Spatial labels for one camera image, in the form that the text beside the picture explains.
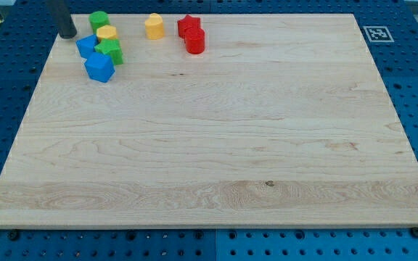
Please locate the light wooden board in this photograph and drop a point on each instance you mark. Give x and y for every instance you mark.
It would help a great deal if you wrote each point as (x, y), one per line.
(282, 122)

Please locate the blue triangle block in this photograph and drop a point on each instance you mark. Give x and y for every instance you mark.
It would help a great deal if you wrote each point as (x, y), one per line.
(86, 46)

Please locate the red cylinder block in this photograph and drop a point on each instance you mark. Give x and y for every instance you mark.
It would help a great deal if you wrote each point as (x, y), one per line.
(194, 40)

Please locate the red star block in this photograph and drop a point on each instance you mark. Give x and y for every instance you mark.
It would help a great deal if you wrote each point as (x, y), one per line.
(186, 23)

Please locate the yellow heart block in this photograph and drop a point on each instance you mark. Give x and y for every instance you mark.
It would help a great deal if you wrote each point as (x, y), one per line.
(154, 27)

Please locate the blue cube block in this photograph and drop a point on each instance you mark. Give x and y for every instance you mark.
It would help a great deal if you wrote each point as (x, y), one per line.
(99, 67)

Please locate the green star block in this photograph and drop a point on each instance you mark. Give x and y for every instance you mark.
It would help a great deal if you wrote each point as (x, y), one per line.
(112, 48)

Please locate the yellow hexagon block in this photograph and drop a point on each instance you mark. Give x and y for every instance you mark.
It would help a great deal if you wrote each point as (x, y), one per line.
(107, 32)

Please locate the green cylinder block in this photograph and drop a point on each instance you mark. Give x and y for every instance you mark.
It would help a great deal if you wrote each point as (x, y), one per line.
(98, 19)

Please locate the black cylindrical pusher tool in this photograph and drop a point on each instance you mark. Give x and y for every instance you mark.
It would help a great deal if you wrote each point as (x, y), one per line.
(61, 16)

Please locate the white fiducial marker tag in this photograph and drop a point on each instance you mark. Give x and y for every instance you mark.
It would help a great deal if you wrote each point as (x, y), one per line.
(378, 34)

